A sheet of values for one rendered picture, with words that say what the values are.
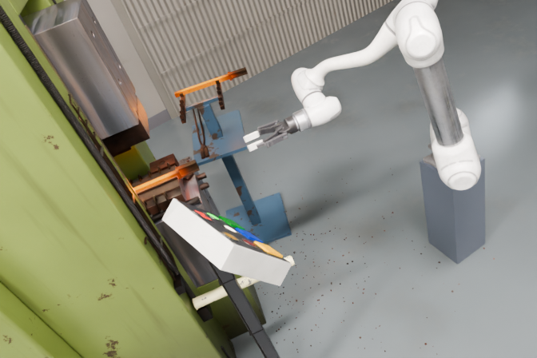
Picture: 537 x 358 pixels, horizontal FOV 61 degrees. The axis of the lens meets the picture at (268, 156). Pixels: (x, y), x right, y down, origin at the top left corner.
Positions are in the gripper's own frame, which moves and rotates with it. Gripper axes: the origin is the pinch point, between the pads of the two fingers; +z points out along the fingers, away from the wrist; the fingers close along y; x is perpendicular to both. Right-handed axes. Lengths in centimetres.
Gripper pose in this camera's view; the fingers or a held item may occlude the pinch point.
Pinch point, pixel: (252, 141)
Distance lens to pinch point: 195.7
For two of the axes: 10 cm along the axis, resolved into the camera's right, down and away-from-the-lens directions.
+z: -9.2, 4.0, -0.6
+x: -2.9, -7.5, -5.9
